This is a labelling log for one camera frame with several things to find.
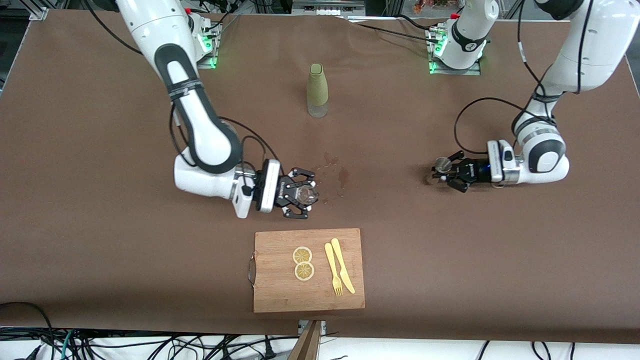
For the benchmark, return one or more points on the grey power strip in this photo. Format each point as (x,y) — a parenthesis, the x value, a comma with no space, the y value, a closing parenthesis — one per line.
(325,9)

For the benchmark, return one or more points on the aluminium frame profile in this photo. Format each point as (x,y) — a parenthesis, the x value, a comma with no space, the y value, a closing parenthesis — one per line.
(39,12)

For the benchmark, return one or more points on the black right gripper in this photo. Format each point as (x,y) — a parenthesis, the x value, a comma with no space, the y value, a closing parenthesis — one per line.
(284,192)

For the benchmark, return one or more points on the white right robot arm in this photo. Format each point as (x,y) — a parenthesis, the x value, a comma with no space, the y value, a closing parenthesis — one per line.
(200,125)

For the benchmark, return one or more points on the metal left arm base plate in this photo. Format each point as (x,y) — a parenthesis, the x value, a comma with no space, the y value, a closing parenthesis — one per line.
(455,72)

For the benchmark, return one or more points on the colourful toy pile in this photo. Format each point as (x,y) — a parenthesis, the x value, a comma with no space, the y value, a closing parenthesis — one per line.
(430,6)

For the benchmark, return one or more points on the yellow plastic fork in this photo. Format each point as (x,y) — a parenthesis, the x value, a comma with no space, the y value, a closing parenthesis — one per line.
(330,260)

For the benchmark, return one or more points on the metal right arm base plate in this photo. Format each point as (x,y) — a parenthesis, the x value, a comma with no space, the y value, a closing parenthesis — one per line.
(212,64)

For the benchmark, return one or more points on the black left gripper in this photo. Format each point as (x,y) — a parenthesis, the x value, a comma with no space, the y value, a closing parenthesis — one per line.
(470,171)

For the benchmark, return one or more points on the wooden beam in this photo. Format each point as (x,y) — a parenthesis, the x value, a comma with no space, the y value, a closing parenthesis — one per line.
(307,347)

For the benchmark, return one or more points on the brown table cover sheet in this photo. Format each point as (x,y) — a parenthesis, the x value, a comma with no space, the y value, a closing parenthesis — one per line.
(150,250)

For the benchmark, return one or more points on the yellow plastic knife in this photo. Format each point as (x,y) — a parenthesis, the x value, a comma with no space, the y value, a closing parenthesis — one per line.
(340,260)

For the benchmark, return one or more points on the metal table bracket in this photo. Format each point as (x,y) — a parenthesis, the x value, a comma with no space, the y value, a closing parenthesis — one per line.
(301,326)

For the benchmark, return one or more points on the metal jigger measuring cup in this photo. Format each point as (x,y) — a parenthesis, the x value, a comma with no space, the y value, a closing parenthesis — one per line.
(442,164)

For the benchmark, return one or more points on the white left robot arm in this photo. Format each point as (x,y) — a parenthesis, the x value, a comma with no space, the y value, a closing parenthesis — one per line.
(575,50)

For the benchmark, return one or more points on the lemon slice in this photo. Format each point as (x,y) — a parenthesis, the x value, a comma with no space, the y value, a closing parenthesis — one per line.
(304,271)
(302,255)

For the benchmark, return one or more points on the wooden cutting board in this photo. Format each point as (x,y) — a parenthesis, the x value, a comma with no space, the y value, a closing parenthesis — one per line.
(280,295)

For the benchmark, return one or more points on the green sleeved glass bottle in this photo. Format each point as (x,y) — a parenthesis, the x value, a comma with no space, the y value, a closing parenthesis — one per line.
(317,90)

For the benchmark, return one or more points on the clear glass cup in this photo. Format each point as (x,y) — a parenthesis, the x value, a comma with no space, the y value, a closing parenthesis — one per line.
(307,194)

